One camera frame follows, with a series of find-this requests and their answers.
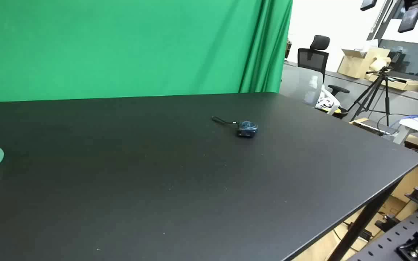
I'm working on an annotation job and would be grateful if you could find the blue measuring tape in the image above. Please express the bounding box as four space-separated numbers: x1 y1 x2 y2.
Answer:
211 114 260 140

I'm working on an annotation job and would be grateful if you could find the grey chair back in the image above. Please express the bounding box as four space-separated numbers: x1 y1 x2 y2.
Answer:
279 62 326 107

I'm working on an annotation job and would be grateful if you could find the checkerboard calibration board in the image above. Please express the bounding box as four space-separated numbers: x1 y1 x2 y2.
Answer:
314 88 342 112

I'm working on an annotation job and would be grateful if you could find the black office chair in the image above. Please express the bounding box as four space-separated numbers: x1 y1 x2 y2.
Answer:
297 33 352 95

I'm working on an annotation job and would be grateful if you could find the green screen curtain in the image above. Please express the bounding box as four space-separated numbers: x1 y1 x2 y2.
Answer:
0 0 295 104

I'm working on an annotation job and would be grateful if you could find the open cardboard box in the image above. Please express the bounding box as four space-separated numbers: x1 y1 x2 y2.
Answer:
337 46 392 81

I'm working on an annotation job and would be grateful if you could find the black table leg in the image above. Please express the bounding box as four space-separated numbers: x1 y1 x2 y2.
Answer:
327 184 401 261

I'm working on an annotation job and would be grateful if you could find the small black hanging device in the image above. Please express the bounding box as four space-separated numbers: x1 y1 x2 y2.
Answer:
359 0 379 12

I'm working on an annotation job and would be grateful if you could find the black perforated breadboard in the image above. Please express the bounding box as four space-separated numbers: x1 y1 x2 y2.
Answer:
349 210 418 261

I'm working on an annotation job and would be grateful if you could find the black hanging monitor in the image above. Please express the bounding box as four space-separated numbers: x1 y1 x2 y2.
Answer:
397 1 418 34

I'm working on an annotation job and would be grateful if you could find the black camera tripod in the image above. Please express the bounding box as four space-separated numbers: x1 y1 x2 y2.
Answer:
346 66 395 128

